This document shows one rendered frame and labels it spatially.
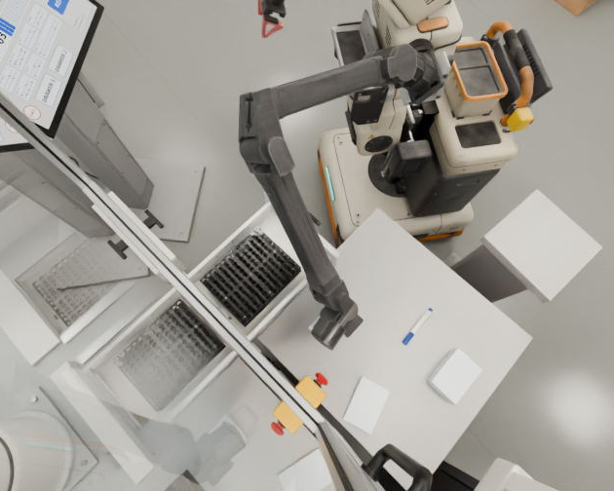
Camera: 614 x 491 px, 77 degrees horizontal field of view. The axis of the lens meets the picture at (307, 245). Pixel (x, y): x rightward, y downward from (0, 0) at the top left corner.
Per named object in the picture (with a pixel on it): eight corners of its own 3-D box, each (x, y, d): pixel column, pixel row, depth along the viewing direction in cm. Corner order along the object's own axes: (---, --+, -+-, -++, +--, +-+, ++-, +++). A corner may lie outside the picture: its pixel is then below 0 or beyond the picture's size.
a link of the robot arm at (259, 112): (245, 88, 63) (218, 94, 70) (268, 169, 68) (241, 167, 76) (415, 39, 84) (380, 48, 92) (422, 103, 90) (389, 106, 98)
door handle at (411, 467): (382, 434, 53) (426, 464, 35) (397, 449, 52) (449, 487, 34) (359, 464, 52) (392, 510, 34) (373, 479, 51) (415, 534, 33)
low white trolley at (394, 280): (348, 268, 202) (377, 207, 130) (442, 353, 189) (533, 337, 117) (269, 351, 187) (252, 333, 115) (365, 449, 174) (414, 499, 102)
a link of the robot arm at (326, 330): (345, 290, 87) (321, 280, 94) (315, 332, 84) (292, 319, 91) (367, 317, 94) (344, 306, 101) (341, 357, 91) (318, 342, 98)
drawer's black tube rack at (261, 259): (259, 234, 117) (257, 226, 111) (301, 273, 114) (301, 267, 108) (204, 285, 112) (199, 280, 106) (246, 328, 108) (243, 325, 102)
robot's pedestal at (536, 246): (452, 251, 206) (536, 184, 134) (494, 294, 199) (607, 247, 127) (412, 286, 199) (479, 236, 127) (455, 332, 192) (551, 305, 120)
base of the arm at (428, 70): (445, 85, 91) (431, 45, 95) (425, 72, 86) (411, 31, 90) (415, 106, 97) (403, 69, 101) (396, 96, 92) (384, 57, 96)
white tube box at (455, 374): (451, 349, 115) (458, 347, 110) (475, 370, 113) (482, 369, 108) (425, 381, 112) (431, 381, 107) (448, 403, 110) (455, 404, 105)
